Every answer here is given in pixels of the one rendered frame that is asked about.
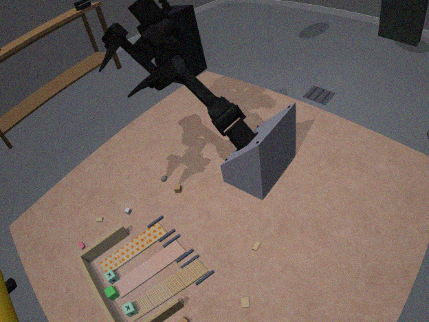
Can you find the olive-brown open shallow box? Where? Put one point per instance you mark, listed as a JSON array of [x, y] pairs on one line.
[[123, 282]]

